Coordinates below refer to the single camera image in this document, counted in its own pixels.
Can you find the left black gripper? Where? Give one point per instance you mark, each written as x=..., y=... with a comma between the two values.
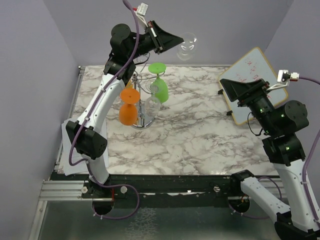
x=160, y=39

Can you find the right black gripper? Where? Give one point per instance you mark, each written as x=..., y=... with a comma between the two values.
x=235, y=89

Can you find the small clear wine glass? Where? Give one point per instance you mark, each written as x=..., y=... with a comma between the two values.
x=186, y=50

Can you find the green plastic wine glass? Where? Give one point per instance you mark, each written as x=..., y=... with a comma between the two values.
x=158, y=85

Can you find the yellow-orange plastic wine glass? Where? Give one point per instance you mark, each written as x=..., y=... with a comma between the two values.
x=129, y=84

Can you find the tall clear wine glass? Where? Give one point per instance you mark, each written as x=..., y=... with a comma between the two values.
x=152, y=104

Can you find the orange plastic wine glass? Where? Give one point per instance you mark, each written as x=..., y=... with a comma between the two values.
x=128, y=112

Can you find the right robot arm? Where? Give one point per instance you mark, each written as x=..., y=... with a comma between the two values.
x=299, y=219

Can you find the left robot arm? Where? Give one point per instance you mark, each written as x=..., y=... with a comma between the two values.
x=85, y=133

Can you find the chrome wine glass rack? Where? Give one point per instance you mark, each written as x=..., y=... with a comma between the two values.
x=142, y=85

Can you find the printed paper sheets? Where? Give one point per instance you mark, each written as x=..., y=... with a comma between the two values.
x=64, y=166

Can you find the whiteboard with yellow frame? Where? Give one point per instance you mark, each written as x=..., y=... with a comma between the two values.
x=250, y=67

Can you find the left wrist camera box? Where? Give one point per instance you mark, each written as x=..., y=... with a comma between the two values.
x=140, y=12

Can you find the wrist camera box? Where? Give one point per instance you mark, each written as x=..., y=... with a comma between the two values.
x=140, y=12
x=284, y=78

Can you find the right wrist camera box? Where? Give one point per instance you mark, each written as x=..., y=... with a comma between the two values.
x=284, y=78

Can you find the black front mounting rail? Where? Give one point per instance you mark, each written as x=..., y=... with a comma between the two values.
x=159, y=191

